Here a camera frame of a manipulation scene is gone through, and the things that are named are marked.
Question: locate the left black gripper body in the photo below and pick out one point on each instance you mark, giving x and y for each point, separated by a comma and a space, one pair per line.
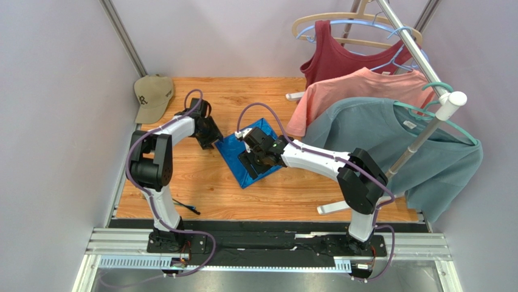
210, 134

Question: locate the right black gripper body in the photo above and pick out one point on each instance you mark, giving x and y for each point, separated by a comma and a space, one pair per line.
250, 160

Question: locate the blue cloth napkin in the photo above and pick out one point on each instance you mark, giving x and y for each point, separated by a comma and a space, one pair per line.
229, 149

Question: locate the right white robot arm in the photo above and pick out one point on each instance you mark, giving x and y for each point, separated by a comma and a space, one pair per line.
360, 180

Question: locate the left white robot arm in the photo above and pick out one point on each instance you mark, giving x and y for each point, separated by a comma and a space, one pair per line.
150, 169

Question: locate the beige baseball cap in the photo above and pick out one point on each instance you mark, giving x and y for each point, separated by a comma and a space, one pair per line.
153, 93

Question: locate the black fork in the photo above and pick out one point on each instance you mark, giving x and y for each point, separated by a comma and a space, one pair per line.
189, 207

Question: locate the maroon tank top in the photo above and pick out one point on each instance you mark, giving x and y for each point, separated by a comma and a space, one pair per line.
331, 60

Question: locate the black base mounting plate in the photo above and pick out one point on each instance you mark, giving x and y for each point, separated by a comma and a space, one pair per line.
257, 235

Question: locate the salmon pink t-shirt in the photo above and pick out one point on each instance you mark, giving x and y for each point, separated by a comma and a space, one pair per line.
319, 96

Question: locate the teal green hanger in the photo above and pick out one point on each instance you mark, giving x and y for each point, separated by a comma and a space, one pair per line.
442, 109

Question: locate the beige wooden hanger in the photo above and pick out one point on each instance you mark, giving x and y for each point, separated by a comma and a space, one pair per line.
302, 26

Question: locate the metal clothes rack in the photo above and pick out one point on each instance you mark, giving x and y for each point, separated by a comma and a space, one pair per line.
409, 36

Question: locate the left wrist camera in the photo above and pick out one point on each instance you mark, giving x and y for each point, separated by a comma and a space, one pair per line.
200, 108

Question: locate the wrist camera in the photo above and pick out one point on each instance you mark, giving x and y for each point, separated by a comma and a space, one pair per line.
200, 108
254, 137

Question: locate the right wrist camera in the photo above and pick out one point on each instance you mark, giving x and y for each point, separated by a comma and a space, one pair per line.
254, 137

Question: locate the aluminium frame rail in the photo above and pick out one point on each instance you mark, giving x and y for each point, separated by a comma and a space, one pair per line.
127, 248

